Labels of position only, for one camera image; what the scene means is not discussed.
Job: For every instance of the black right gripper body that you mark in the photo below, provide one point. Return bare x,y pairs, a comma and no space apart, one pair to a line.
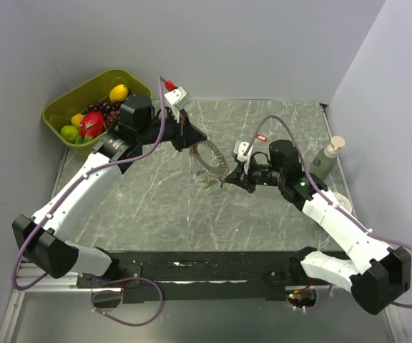
257,174

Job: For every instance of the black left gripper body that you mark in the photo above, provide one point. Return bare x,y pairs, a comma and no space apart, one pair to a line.
178,136

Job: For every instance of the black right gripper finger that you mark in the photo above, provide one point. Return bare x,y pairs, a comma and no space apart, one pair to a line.
235,175
237,182

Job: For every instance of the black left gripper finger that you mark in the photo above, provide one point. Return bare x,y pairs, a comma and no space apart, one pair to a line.
186,143
193,133

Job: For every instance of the red key tag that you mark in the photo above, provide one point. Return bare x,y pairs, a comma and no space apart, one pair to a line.
262,138

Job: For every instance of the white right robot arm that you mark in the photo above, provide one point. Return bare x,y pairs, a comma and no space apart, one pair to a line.
373,272

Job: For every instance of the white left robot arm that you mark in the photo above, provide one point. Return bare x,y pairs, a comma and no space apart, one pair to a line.
43,238

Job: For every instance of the soap pump bottle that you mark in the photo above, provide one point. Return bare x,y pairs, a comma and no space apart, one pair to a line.
325,160

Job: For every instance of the dark red grape bunch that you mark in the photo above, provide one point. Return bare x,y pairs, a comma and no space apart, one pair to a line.
131,113

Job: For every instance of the yellow lemon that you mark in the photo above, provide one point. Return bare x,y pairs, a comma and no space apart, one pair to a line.
119,93

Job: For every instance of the black tape roll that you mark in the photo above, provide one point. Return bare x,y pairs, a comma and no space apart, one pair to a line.
344,202

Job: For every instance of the red dragon fruit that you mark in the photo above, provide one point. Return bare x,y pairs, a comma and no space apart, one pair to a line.
91,126

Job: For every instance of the small orange fruit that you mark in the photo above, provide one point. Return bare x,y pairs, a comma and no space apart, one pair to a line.
76,120

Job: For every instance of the green lime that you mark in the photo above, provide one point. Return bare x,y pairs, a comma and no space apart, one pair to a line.
69,133

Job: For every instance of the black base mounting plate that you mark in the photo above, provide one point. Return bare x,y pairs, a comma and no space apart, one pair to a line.
149,275

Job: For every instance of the olive green plastic bin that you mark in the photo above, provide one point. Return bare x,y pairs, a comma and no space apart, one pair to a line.
59,112

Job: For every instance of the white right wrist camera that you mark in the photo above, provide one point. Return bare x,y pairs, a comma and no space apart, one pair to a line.
241,151

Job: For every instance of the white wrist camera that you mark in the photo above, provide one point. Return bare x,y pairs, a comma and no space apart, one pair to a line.
241,151
178,99

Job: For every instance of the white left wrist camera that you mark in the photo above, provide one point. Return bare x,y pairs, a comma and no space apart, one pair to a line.
178,99

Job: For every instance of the aluminium rail frame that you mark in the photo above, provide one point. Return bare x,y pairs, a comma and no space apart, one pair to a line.
27,273

